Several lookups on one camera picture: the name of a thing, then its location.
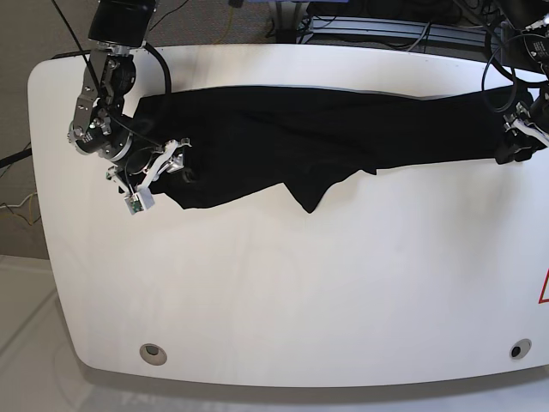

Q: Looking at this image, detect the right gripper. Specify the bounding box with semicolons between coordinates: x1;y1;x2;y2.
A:
106;138;200;191

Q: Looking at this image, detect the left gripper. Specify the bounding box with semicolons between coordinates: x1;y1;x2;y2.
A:
495;102;548;165

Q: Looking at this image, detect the black T-shirt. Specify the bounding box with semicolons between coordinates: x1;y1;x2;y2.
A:
150;87;510;212

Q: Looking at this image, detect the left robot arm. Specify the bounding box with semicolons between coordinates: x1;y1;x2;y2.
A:
495;1;548;165

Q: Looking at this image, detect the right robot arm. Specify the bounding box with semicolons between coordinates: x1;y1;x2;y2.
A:
69;1;544;210

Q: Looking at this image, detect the red warning triangle sticker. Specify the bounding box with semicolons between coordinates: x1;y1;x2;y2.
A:
539;270;549;304

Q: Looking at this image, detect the left table grommet hole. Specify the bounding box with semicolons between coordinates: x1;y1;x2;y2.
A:
139;343;167;367

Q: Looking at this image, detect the table grommet hole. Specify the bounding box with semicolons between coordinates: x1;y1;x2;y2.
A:
139;343;167;367
510;339;532;360

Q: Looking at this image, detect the right table grommet hole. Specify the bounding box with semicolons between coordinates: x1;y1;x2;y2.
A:
510;339;532;360

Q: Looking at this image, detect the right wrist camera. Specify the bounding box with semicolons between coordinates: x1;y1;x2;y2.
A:
124;188;154;215

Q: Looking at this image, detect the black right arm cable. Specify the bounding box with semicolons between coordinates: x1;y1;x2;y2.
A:
51;0;173;147

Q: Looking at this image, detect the yellow floor cable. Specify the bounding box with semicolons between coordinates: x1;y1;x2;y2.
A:
0;193;42;227

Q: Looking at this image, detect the aluminium frame rail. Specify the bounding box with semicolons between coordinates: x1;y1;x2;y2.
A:
296;16;486;52

